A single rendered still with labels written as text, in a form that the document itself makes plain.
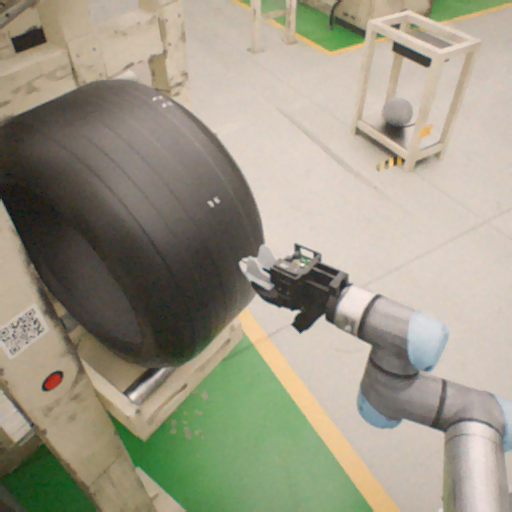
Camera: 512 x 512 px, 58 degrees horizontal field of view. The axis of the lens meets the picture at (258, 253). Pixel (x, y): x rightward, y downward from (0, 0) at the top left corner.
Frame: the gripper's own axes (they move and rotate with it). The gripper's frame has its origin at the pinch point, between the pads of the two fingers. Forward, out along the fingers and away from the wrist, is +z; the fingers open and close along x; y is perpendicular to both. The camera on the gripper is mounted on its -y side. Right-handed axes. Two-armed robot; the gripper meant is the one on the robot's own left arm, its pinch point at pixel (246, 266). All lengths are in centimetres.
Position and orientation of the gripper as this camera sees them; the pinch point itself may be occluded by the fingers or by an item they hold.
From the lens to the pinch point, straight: 84.1
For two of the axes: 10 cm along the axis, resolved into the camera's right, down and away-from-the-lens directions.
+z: -7.8, -3.5, 5.1
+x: -6.1, 5.7, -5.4
